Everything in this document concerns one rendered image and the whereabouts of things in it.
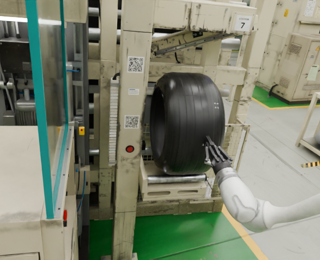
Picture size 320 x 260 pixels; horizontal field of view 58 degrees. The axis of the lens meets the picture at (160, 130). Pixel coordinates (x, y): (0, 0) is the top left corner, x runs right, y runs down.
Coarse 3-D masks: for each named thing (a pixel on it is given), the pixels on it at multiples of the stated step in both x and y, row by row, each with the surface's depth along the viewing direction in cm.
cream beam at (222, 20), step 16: (160, 0) 146; (176, 0) 147; (192, 0) 161; (160, 16) 149; (176, 16) 150; (192, 16) 152; (208, 16) 154; (224, 16) 155; (224, 32) 160; (240, 32) 162
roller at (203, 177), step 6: (168, 174) 159; (186, 174) 161; (192, 174) 162; (198, 174) 162; (204, 174) 163; (150, 180) 155; (156, 180) 156; (162, 180) 157; (168, 180) 158; (174, 180) 158; (180, 180) 159; (186, 180) 160; (192, 180) 161; (198, 180) 162; (204, 180) 163
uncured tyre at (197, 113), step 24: (168, 96) 138; (192, 96) 136; (216, 96) 140; (168, 120) 136; (192, 120) 133; (216, 120) 136; (168, 144) 137; (192, 144) 135; (216, 144) 138; (168, 168) 146; (192, 168) 145
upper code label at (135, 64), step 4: (128, 56) 129; (132, 56) 130; (128, 60) 130; (132, 60) 130; (136, 60) 131; (140, 60) 131; (128, 64) 131; (132, 64) 131; (136, 64) 132; (140, 64) 132; (128, 68) 132; (132, 68) 132; (136, 68) 133; (140, 68) 133; (128, 72) 133; (132, 72) 133; (136, 72) 133; (140, 72) 134
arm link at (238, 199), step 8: (224, 184) 108; (232, 184) 105; (240, 184) 105; (224, 192) 106; (232, 192) 103; (240, 192) 102; (248, 192) 103; (224, 200) 105; (232, 200) 102; (240, 200) 100; (248, 200) 100; (256, 200) 110; (232, 208) 101; (240, 208) 99; (248, 208) 98; (256, 208) 101; (232, 216) 102; (240, 216) 99; (248, 216) 99
